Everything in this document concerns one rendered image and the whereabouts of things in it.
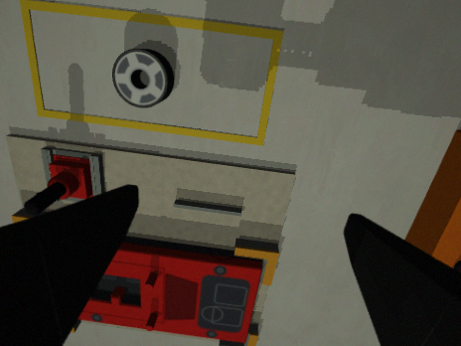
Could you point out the black rubber tyre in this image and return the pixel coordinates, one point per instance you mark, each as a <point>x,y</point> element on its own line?
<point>126,74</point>

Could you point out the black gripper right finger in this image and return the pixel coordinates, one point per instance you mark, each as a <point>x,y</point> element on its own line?
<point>412,298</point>

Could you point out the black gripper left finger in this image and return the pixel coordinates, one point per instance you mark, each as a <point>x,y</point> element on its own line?
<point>51,264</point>

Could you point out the yellow rectangular outline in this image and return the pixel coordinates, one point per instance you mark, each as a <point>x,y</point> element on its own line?
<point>276,35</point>

